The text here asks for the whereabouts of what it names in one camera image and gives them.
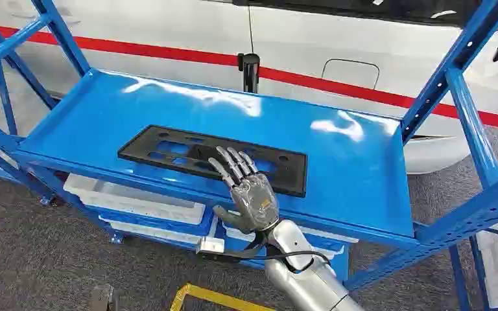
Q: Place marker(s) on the white car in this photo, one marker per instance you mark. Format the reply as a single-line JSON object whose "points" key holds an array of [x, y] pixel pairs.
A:
{"points": [[317, 43]]}

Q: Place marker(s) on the yellow floor tape square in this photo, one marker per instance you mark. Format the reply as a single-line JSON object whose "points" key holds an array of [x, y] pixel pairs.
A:
{"points": [[214, 296]]}

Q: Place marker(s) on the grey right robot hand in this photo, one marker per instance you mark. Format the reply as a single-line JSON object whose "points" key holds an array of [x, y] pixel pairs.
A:
{"points": [[255, 199]]}

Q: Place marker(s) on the black barrier post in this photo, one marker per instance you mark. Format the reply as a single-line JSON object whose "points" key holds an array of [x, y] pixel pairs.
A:
{"points": [[251, 73]]}

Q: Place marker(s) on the black plastic panel with cutouts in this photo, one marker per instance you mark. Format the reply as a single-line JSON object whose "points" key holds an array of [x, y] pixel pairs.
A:
{"points": [[294, 176]]}

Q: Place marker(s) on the red barrier belt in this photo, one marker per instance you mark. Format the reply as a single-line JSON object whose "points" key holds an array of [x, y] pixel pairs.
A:
{"points": [[146, 49]]}

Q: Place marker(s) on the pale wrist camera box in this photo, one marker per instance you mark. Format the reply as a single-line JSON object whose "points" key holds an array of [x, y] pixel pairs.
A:
{"points": [[210, 245]]}

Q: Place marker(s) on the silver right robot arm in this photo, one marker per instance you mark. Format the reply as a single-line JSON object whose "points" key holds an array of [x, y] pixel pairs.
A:
{"points": [[311, 287]]}

